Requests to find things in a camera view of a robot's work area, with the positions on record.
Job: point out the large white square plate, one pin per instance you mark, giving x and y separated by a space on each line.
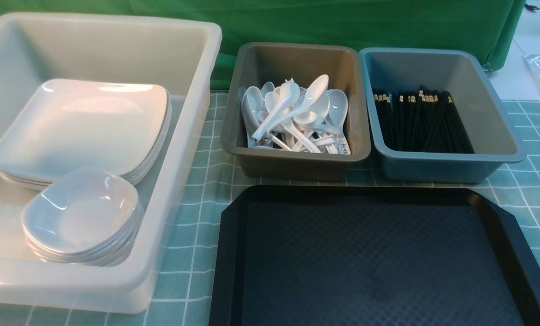
72 124

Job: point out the large white plastic tub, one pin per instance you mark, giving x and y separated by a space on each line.
177 54

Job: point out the stack of white plates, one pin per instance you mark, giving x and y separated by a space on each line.
134 177

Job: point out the stack of white bowls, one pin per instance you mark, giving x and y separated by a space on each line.
88 217

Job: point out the brown plastic spoon bin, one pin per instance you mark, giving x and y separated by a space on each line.
258 63

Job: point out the pile of white spoons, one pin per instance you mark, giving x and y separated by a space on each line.
294 118

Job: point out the black plastic serving tray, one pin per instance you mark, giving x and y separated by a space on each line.
372 256

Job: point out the bundle of black chopsticks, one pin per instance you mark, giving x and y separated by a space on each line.
421 121

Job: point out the blue plastic chopstick bin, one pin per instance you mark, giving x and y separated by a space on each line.
490 129

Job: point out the green backdrop cloth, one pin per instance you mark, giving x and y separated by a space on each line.
483 28

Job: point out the green checkered tablecloth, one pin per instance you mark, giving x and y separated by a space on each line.
184 286

